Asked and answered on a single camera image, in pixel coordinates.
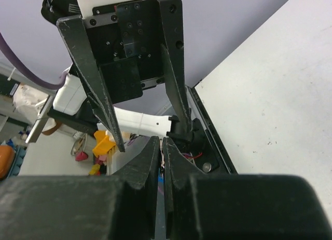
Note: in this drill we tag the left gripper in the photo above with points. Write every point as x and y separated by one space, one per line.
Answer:
129 47

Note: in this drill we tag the yellow plastic bin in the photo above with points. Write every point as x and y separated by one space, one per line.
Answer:
103 144

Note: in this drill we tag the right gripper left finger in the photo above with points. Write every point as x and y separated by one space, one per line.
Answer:
117 206

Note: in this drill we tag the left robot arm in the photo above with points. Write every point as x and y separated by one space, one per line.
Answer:
52 10

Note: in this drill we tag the orange round object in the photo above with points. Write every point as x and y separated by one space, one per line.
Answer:
7 155

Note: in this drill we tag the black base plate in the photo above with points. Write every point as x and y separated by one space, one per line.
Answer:
208 152

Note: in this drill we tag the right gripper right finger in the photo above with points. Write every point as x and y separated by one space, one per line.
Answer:
237 206

